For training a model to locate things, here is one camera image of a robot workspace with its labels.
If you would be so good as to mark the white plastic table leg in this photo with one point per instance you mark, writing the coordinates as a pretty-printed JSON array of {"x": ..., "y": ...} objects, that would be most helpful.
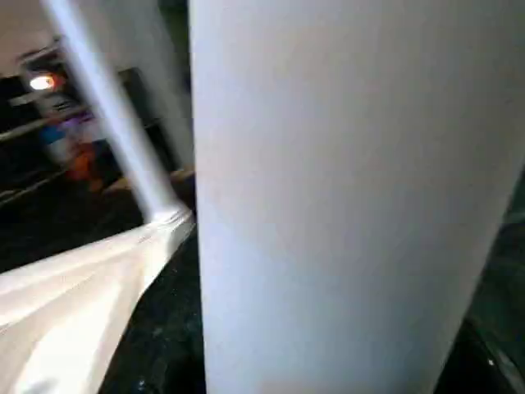
[
  {"x": 353, "y": 189},
  {"x": 115, "y": 107}
]

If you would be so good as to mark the white plastic table top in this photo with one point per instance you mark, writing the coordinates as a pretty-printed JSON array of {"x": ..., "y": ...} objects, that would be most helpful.
[{"x": 74, "y": 304}]

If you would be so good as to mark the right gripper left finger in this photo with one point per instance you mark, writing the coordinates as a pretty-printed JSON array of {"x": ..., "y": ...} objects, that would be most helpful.
[{"x": 168, "y": 336}]

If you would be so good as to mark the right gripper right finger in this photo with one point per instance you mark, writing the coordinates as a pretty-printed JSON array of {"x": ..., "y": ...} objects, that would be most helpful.
[{"x": 492, "y": 361}]

